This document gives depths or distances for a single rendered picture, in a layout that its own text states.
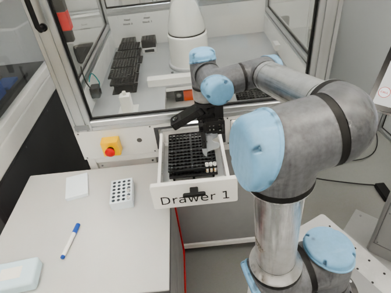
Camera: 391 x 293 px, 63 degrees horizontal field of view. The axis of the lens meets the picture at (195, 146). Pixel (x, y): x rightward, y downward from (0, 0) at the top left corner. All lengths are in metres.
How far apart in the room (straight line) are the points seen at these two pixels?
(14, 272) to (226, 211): 1.00
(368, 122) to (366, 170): 2.10
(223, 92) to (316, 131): 0.39
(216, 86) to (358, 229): 1.56
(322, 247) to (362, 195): 1.61
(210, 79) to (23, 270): 0.82
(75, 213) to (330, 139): 1.04
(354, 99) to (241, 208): 1.28
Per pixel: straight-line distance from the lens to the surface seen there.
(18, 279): 1.17
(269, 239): 0.63
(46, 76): 2.07
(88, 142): 1.41
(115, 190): 1.28
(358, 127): 0.49
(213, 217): 1.75
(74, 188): 1.39
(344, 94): 0.51
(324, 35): 1.25
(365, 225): 2.19
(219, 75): 0.81
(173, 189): 1.07
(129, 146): 1.39
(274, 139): 0.44
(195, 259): 1.97
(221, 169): 1.22
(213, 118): 1.00
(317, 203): 2.27
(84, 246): 1.20
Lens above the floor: 1.67
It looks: 38 degrees down
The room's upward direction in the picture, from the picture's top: 7 degrees counter-clockwise
